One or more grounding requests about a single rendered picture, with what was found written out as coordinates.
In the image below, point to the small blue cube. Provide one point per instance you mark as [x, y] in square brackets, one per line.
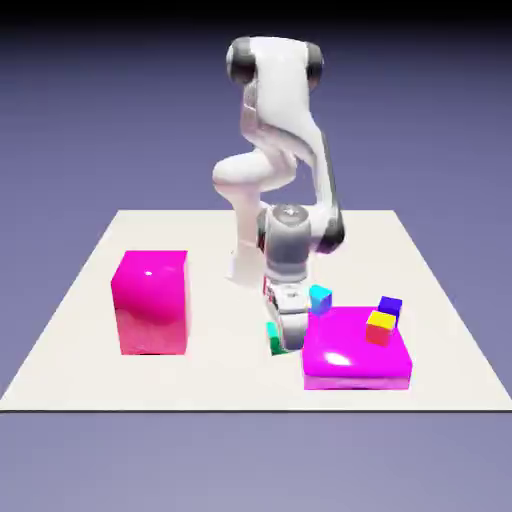
[390, 305]

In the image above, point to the small yellow cube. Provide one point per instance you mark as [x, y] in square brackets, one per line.
[380, 327]

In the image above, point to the small green cube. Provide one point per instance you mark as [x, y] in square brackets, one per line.
[274, 340]

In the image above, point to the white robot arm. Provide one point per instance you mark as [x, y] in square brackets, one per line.
[280, 100]

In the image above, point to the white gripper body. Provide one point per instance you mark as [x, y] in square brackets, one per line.
[294, 326]

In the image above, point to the large magenta box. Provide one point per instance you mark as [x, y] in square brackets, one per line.
[352, 352]

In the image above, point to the small cyan cube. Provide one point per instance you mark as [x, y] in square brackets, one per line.
[320, 298]

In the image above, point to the large pink box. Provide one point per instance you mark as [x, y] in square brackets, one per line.
[150, 304]

